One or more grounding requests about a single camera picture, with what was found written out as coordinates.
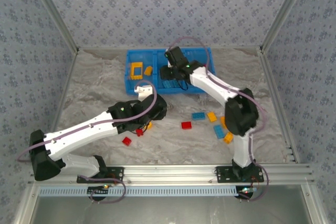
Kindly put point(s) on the aluminium frame bar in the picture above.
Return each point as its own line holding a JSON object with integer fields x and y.
{"x": 25, "y": 208}
{"x": 313, "y": 208}

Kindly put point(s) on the blue plastic bin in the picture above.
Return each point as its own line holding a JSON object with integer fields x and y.
{"x": 199, "y": 53}
{"x": 170, "y": 91}
{"x": 139, "y": 56}

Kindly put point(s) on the square red lego brick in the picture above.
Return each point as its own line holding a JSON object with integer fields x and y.
{"x": 186, "y": 125}

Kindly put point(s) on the grey metal panel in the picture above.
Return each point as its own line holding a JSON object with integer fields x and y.
{"x": 168, "y": 211}

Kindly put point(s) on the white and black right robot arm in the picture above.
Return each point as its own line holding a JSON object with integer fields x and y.
{"x": 242, "y": 150}

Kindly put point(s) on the aluminium table side rail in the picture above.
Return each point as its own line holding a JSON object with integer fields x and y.
{"x": 65, "y": 87}
{"x": 278, "y": 103}

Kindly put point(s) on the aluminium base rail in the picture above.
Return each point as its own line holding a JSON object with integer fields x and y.
{"x": 168, "y": 174}

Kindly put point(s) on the black electronics module with LED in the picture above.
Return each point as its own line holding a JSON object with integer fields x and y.
{"x": 98, "y": 191}
{"x": 245, "y": 191}

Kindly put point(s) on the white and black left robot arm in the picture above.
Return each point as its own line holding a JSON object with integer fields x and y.
{"x": 78, "y": 132}

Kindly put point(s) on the aluminium corner post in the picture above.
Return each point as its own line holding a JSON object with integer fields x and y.
{"x": 52, "y": 11}
{"x": 286, "y": 11}

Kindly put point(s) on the yellow lego window frame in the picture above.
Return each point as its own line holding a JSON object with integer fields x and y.
{"x": 137, "y": 64}

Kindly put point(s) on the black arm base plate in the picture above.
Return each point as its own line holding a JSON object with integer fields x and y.
{"x": 116, "y": 174}
{"x": 223, "y": 174}

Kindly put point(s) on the small red lego brick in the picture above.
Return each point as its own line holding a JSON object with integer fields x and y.
{"x": 139, "y": 132}
{"x": 127, "y": 141}

